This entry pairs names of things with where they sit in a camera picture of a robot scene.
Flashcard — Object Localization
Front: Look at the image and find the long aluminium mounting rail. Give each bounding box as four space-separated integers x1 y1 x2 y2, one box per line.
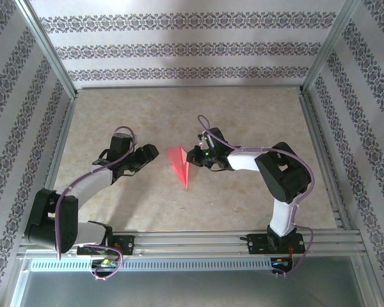
17 232 367 256

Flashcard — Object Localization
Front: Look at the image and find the grey metal panel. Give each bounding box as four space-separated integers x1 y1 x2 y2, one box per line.
9 255 381 307

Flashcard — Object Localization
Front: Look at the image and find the aluminium frame post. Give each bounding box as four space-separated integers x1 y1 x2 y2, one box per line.
300 0 362 97
14 0 79 100

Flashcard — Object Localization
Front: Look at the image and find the pink square paper sheet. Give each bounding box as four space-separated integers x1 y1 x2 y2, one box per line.
165 146 192 191

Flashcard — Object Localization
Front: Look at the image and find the grey slotted cable duct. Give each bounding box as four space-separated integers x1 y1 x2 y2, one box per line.
28 258 273 272

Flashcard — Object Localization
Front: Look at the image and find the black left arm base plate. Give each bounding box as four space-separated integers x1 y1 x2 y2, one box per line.
76 235 136 256

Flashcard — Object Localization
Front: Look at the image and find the aluminium side rail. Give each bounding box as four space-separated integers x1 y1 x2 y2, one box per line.
299 92 353 231
30 95 77 233

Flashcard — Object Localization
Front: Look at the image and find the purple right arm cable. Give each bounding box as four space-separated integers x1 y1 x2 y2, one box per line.
196 114 315 278

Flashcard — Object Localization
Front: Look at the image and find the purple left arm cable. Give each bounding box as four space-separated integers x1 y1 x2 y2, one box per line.
55 125 139 282

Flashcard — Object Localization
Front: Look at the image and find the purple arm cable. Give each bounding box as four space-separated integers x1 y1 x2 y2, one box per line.
55 125 139 282
196 114 315 278

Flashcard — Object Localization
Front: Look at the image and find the thin aluminium wall rail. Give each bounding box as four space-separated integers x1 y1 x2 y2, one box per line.
73 83 305 92

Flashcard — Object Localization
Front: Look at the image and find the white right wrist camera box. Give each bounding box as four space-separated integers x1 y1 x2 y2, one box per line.
196 133 212 150

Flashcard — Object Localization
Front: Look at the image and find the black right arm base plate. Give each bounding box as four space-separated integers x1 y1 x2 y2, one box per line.
246 233 307 256

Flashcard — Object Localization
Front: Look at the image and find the small electronics board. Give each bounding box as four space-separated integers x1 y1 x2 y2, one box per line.
270 257 294 269
91 258 120 269

